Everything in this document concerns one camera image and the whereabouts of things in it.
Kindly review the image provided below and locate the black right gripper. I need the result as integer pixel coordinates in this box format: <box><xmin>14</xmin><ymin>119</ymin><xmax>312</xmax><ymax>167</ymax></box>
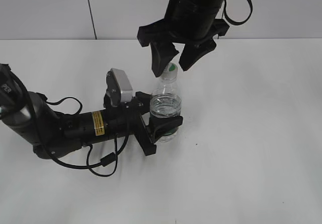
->
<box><xmin>137</xmin><ymin>18</ymin><xmax>229</xmax><ymax>78</ymax></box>

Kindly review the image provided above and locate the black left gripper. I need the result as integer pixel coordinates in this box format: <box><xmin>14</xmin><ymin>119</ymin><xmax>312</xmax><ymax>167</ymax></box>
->
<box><xmin>103</xmin><ymin>92</ymin><xmax>183</xmax><ymax>156</ymax></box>

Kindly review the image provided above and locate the clear cestbon water bottle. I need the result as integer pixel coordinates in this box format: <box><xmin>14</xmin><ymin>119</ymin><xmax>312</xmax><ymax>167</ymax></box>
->
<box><xmin>149</xmin><ymin>61</ymin><xmax>183</xmax><ymax>143</ymax></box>

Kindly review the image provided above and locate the white green bottle cap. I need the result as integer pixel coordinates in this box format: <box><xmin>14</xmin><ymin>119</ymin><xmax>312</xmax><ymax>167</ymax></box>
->
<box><xmin>161</xmin><ymin>62</ymin><xmax>178</xmax><ymax>81</ymax></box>

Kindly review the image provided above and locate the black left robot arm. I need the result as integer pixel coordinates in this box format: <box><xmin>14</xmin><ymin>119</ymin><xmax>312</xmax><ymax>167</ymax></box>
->
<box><xmin>1</xmin><ymin>64</ymin><xmax>183</xmax><ymax>159</ymax></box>

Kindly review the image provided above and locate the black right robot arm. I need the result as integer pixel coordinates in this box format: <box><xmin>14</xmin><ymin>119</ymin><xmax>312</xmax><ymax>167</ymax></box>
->
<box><xmin>137</xmin><ymin>0</ymin><xmax>229</xmax><ymax>78</ymax></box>

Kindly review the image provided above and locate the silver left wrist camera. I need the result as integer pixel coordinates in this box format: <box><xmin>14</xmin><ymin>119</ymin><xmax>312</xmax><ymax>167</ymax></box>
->
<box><xmin>106</xmin><ymin>68</ymin><xmax>133</xmax><ymax>107</ymax></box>

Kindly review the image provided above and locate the black left camera cable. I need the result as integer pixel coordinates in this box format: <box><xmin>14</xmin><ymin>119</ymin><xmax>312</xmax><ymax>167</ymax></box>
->
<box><xmin>0</xmin><ymin>64</ymin><xmax>131</xmax><ymax>177</ymax></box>

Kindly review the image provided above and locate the black camera cable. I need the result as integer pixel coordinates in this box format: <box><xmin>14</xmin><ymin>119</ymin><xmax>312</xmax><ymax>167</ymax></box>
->
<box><xmin>0</xmin><ymin>64</ymin><xmax>131</xmax><ymax>177</ymax></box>
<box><xmin>221</xmin><ymin>0</ymin><xmax>254</xmax><ymax>26</ymax></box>

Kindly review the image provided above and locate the black right camera cable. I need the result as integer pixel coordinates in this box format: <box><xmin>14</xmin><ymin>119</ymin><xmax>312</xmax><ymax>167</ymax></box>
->
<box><xmin>221</xmin><ymin>0</ymin><xmax>254</xmax><ymax>26</ymax></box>

